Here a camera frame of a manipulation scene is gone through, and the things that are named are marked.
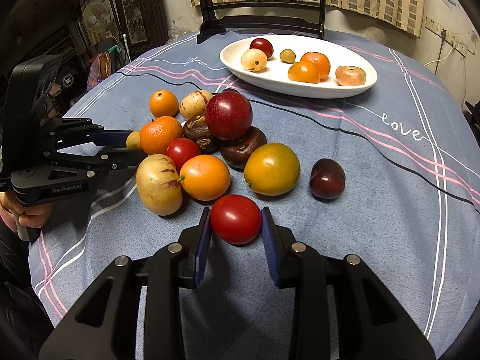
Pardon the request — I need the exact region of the blue striped tablecloth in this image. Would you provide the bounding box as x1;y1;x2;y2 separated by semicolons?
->
29;32;479;359

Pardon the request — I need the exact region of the large red plum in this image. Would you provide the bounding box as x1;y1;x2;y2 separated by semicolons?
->
204;91;253;141

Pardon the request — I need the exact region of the wall power socket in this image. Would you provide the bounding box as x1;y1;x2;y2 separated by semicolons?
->
424;14;479;57

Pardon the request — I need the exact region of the yellow-green orange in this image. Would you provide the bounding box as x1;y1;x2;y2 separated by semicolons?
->
243;143;300;197

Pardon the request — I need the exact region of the electric fan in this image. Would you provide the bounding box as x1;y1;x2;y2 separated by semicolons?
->
82;2;112;34

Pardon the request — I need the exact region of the tan persimmon fruit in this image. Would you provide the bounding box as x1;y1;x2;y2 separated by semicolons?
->
335;66;366;86

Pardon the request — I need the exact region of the small olive-yellow fruit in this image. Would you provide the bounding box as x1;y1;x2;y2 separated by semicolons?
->
280;49;296;64

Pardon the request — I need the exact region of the dimpled orange mandarin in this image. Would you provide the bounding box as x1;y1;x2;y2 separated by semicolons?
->
140;115;183;155

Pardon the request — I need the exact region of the round goldfish screen ornament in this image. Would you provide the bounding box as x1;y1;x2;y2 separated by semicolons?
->
197;0;326;44

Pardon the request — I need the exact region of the olive green small fruit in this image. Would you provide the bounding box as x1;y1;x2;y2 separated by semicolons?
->
126;131;142;150

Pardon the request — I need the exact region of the red cherry tomato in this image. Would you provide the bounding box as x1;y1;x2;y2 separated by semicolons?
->
210;194;262;245

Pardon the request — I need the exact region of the pale yellow round fruit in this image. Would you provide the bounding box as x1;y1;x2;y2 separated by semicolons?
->
241;48;268;72

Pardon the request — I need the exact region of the large yellow pepino melon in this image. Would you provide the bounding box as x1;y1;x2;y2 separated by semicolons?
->
136;154;183;216

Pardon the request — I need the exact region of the smooth orange fruit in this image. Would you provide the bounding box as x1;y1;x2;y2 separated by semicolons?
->
179;154;230;202

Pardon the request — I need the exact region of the dark red cherry plum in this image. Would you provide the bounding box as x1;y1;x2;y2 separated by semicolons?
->
309;158;346;200

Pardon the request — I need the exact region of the person's left hand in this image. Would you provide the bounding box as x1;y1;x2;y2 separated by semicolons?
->
1;191;54;233

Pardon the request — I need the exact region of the orange fruit in plate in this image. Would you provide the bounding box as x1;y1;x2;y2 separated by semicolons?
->
288;61;320;85

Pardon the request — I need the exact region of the dark wooden cabinet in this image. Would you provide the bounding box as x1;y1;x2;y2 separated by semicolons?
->
1;0;168;113

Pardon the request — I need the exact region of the beige striped pepino melon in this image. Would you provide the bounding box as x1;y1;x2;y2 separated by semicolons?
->
179;89;213;119

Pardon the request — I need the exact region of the brown mangosteen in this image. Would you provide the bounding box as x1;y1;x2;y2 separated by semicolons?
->
183;115;219;154
220;126;267;171

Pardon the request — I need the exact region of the large orange on cloth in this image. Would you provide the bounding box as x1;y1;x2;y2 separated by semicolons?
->
149;89;179;118

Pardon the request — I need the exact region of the white oval plate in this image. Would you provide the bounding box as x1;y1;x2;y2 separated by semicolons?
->
220;34;378;99

